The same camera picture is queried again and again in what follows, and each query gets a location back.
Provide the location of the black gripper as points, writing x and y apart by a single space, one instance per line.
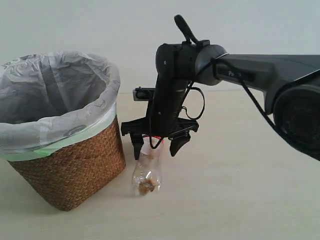
155 124

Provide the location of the clear bottle red label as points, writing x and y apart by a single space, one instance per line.
147 174

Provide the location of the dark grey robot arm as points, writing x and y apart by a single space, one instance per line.
290 85

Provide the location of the brown woven wicker basket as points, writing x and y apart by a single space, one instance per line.
71 175

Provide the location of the white plastic trash bag liner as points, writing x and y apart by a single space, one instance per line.
54 100

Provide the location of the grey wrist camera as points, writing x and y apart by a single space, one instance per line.
143 94

